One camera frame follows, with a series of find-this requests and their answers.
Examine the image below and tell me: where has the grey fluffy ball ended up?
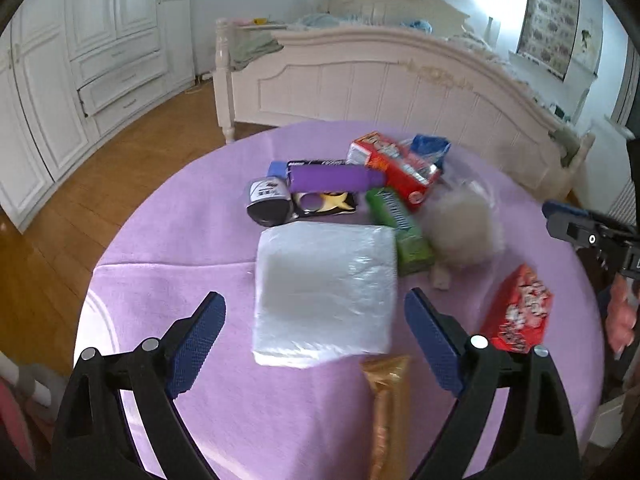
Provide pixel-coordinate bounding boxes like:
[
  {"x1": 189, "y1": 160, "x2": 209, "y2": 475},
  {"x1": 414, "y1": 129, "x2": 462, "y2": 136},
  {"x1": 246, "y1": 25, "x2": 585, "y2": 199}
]
[{"x1": 420, "y1": 180, "x2": 504, "y2": 290}]

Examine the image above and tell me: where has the black battery blister pack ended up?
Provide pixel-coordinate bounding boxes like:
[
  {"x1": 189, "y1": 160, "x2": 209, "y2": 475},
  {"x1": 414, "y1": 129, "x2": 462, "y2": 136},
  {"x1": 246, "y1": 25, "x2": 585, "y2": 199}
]
[{"x1": 286, "y1": 159, "x2": 358, "y2": 218}]

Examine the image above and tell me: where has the flat red snack box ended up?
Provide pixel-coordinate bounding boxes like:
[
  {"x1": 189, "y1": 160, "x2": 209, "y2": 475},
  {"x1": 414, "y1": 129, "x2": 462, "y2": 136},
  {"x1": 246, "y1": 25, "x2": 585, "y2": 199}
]
[{"x1": 480, "y1": 264, "x2": 553, "y2": 353}]

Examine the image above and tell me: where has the person right hand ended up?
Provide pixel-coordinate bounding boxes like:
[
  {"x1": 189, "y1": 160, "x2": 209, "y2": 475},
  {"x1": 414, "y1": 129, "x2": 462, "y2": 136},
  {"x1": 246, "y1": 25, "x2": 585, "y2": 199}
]
[{"x1": 605, "y1": 274, "x2": 637, "y2": 359}]

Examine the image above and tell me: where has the red snack box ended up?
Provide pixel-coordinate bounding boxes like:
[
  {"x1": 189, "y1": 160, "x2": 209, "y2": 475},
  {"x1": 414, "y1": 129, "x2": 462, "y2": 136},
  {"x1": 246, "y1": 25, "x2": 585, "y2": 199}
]
[
  {"x1": 480, "y1": 264, "x2": 553, "y2": 353},
  {"x1": 347, "y1": 131, "x2": 442, "y2": 211}
]

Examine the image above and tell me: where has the green gum pack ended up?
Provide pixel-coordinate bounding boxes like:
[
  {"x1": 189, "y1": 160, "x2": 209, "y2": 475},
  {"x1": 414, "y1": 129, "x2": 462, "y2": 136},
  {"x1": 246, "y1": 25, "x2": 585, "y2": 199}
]
[{"x1": 366, "y1": 188, "x2": 435, "y2": 275}]

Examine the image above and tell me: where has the white tissue pack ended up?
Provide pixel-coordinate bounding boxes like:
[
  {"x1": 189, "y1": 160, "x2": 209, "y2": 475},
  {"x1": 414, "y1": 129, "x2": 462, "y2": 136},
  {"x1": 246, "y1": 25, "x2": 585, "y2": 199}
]
[{"x1": 252, "y1": 221, "x2": 398, "y2": 368}]

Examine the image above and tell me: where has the purple tablecloth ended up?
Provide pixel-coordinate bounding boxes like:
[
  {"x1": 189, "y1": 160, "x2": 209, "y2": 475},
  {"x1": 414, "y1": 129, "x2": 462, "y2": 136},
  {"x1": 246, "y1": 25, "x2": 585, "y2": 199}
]
[{"x1": 76, "y1": 122, "x2": 603, "y2": 479}]

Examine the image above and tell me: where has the white bed frame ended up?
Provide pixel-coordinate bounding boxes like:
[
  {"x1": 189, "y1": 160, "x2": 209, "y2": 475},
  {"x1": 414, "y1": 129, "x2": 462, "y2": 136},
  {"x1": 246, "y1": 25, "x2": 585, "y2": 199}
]
[{"x1": 213, "y1": 0, "x2": 594, "y2": 200}]

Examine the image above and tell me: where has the purple tube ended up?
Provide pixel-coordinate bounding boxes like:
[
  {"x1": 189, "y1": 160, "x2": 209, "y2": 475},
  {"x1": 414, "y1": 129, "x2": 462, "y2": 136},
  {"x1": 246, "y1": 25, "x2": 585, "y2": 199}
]
[{"x1": 288, "y1": 164, "x2": 386, "y2": 193}]

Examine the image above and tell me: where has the golden snack wrapper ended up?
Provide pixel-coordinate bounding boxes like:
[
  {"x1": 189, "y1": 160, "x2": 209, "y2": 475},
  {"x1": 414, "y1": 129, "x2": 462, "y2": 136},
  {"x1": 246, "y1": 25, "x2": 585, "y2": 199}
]
[{"x1": 361, "y1": 356, "x2": 410, "y2": 479}]

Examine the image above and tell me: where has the white wardrobe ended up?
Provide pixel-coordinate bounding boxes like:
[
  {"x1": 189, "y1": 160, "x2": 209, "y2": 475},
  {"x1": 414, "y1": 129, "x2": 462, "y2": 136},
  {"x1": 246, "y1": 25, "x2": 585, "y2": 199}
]
[{"x1": 1, "y1": 0, "x2": 195, "y2": 231}]

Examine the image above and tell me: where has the black silver pouch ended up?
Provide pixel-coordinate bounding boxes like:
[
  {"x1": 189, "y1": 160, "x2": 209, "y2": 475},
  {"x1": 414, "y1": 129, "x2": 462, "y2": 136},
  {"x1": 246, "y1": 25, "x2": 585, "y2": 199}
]
[{"x1": 246, "y1": 177, "x2": 294, "y2": 228}]

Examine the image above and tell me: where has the blue plastic wrapper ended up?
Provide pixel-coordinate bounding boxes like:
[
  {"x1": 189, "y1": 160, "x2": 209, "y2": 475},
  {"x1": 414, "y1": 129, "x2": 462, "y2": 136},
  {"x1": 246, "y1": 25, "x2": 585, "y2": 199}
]
[{"x1": 409, "y1": 134, "x2": 451, "y2": 169}]

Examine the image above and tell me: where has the floral window blind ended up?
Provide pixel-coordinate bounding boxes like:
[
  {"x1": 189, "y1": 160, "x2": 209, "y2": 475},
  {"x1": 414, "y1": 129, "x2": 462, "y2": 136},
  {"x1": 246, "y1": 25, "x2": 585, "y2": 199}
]
[{"x1": 516, "y1": 0, "x2": 580, "y2": 80}]

